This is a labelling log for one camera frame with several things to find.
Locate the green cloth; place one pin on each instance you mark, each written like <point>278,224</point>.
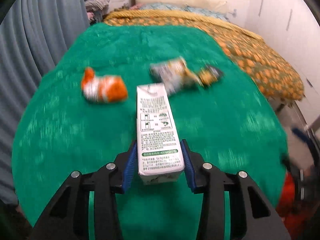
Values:
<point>62,130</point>

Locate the yellow white snack packet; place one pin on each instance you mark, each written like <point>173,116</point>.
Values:
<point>170,72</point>

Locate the red orange object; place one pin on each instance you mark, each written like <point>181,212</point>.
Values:
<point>290,205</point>

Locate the pile of clothes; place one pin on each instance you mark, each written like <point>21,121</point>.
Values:
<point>97,1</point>

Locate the small yellow black packet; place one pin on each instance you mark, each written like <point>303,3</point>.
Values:
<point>208,76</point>

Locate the white milk carton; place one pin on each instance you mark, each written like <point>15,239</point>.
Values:
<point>155,130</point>

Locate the orange white wrapper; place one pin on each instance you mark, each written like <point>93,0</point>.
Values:
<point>107,87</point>

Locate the white wardrobe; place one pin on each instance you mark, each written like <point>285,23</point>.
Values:
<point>275,17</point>

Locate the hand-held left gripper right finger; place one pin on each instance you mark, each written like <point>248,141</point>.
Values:
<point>187,165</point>

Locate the teal patterned sheet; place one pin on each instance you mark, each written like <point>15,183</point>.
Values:
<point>162,6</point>

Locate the grey blue curtain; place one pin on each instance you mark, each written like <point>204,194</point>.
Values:
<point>30,42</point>

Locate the orange floral quilt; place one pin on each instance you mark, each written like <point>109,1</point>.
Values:
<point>250,55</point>

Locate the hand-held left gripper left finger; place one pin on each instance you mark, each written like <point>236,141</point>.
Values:
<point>130,165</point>

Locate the blue plastic basket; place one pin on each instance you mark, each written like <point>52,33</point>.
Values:
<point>301,135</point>

